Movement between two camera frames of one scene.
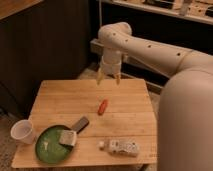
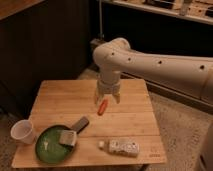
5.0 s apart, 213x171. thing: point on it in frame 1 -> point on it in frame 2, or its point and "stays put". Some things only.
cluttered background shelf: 197,10 stays put
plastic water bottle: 120,147 stays put
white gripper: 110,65 -> 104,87
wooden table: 120,109 stays put
